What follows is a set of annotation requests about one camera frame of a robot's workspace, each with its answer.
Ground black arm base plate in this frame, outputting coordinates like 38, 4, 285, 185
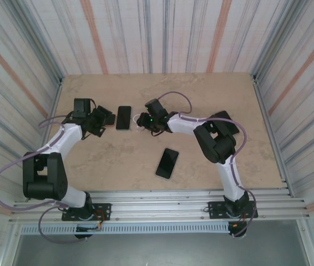
207, 201, 258, 219
62, 203, 112, 222

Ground red orange base wires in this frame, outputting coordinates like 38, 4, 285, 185
229, 212, 251, 231
94, 209, 110, 231

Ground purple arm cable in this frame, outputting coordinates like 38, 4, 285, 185
0, 112, 88, 244
156, 91, 259, 239

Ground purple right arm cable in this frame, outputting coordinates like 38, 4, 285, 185
156, 91, 259, 239

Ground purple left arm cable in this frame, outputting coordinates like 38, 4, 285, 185
0, 112, 88, 244

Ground white perforated cable tray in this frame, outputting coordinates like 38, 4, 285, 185
20, 223, 230, 235

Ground clear ring-marked phone case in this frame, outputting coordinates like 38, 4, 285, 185
131, 113, 144, 132

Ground aluminium side rail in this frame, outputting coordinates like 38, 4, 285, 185
251, 73, 295, 199
28, 77, 65, 202

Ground aluminium extrusion rail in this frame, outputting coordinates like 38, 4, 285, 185
28, 189, 292, 202
8, 213, 312, 224
12, 198, 307, 216

